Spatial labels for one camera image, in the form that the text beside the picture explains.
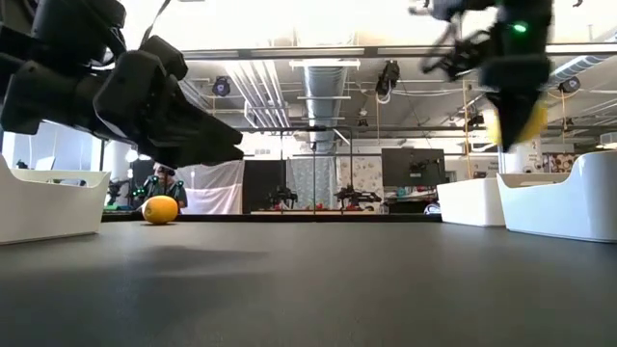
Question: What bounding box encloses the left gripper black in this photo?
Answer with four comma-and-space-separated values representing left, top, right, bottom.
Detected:
0, 50, 242, 146

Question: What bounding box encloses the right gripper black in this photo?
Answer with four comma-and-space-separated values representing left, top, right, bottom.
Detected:
480, 0, 553, 153

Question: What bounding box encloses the yellow lemon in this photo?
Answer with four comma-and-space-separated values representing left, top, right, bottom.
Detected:
485, 101, 550, 146

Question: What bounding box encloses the white hanging sheet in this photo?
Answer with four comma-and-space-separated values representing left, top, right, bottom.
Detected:
175, 159, 246, 216

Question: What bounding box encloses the person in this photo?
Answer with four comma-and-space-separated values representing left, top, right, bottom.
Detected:
152, 162, 189, 213

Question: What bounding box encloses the orange fruit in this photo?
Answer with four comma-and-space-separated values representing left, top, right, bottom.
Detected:
142, 194, 180, 227

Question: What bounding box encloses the log pattern poster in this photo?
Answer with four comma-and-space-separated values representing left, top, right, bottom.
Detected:
542, 152, 577, 174

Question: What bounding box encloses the patterned grey curtain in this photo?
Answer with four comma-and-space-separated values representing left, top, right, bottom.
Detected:
287, 157, 338, 209
336, 156, 385, 201

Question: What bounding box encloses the white plastic basket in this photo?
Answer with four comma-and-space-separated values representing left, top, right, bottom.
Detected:
496, 150, 617, 244
437, 177, 505, 227
0, 153, 111, 246

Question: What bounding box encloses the black flat screen monitor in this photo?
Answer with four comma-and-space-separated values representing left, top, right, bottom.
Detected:
381, 147, 447, 188

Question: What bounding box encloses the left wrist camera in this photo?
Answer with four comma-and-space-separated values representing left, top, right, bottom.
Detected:
138, 35, 190, 82

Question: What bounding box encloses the black hanging cable reel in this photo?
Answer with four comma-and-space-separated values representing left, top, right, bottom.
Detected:
558, 75, 582, 95
374, 60, 401, 105
211, 75, 231, 97

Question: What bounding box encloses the white ribbed ceiling duct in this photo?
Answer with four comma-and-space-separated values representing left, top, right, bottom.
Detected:
549, 52, 617, 91

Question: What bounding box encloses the black tube frame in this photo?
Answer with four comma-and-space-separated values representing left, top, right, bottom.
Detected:
98, 125, 356, 216

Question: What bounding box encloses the black table edge rail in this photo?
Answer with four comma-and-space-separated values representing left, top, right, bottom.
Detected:
101, 213, 443, 224

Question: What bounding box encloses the silver round air duct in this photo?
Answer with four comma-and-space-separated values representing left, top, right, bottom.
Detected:
302, 65, 349, 155

